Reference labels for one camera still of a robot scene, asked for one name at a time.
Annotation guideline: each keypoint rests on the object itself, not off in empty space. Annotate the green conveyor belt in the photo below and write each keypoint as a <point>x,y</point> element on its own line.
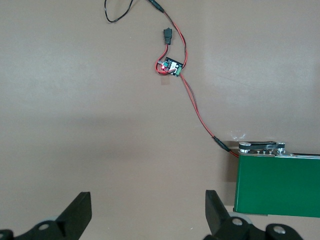
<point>277,185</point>

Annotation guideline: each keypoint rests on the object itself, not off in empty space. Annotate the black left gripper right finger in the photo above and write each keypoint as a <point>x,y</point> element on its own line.
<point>220,220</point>

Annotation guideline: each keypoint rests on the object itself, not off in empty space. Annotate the small green circuit board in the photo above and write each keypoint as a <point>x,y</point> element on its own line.
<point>171,66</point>

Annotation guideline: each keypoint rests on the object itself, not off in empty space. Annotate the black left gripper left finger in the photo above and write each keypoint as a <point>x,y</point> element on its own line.
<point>67,220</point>

